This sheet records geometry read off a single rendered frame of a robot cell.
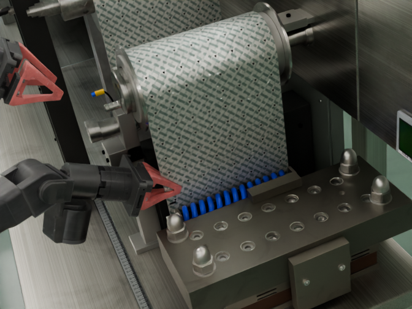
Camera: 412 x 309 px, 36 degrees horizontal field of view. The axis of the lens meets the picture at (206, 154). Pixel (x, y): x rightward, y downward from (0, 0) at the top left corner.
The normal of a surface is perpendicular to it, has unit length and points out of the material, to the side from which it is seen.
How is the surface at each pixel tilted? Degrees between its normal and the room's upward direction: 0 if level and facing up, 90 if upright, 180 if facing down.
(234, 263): 0
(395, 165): 0
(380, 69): 90
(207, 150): 90
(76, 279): 0
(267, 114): 90
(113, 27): 92
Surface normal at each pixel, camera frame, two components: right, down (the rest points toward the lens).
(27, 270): -0.15, -0.82
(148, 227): 0.37, 0.48
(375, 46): -0.92, 0.33
